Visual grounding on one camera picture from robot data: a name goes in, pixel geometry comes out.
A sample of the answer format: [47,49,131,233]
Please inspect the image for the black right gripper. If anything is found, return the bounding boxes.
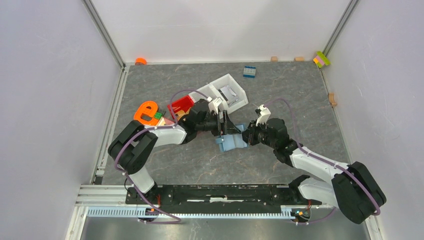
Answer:
[237,119,277,149]

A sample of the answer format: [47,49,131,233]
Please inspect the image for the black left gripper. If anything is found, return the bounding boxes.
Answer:
[196,110,241,137]

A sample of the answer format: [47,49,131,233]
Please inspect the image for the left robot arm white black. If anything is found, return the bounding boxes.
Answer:
[107,99,242,204]

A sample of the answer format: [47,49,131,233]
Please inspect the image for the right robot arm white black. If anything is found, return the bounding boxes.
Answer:
[242,118,387,224]

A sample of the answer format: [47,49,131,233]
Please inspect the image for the clear plastic packet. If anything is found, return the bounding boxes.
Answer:
[226,94,239,107]

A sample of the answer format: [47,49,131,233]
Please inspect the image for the white plastic bin with packet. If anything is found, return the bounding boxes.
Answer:
[209,73,249,114]

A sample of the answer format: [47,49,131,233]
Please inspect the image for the red plastic bin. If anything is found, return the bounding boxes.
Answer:
[167,95,194,121]

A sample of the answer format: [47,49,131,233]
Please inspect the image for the blue lego brick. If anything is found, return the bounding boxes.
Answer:
[243,66,256,78]

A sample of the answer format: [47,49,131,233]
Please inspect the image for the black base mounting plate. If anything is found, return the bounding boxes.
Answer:
[125,184,321,214]

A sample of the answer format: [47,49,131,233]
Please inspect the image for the green toy brick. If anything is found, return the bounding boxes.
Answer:
[153,112,163,120]

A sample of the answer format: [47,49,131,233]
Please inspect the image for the orange letter e toy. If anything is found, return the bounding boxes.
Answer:
[133,100,159,126]

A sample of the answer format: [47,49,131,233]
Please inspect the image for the small wooden block right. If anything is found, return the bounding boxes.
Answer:
[294,56,305,62]

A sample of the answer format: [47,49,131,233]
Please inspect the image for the curved wooden piece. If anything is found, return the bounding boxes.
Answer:
[328,92,338,108]

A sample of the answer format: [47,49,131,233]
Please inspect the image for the green pink stacked bricks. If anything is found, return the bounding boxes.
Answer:
[313,51,331,69]

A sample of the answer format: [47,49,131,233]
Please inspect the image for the orange round cap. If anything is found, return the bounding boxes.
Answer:
[134,57,147,66]

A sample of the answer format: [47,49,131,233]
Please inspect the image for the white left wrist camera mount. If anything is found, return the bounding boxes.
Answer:
[207,97,223,115]

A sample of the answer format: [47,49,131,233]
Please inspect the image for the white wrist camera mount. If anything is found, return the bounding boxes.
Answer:
[207,97,223,115]
[255,104,271,126]

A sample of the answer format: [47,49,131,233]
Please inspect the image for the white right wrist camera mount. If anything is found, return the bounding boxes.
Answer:
[255,104,271,126]

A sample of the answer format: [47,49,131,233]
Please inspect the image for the aluminium frame rail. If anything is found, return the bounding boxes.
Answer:
[76,184,333,223]

